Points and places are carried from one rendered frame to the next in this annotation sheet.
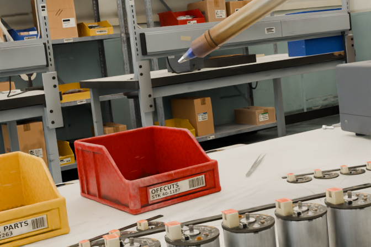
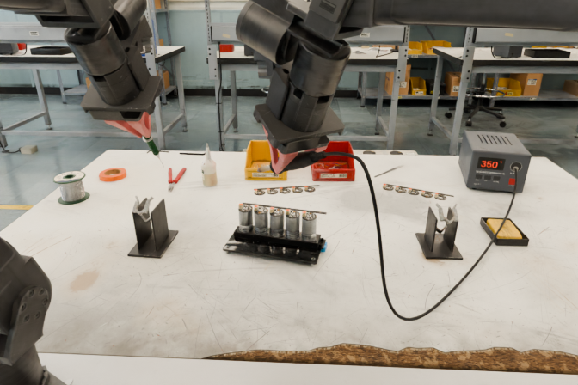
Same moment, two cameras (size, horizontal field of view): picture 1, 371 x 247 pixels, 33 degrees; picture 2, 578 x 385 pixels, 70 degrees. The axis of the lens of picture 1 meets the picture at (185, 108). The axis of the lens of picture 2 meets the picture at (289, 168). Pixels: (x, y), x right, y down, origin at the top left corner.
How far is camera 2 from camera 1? 0.50 m
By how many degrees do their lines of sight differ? 36
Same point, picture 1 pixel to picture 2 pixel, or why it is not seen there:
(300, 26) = not seen: outside the picture
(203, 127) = (530, 89)
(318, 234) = (292, 223)
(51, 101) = (401, 64)
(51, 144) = (395, 90)
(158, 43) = (486, 35)
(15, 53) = (384, 32)
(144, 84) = (467, 63)
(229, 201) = (348, 188)
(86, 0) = not seen: outside the picture
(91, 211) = (304, 173)
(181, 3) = not seen: outside the picture
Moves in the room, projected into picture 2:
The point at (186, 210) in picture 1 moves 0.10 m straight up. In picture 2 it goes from (329, 186) to (331, 144)
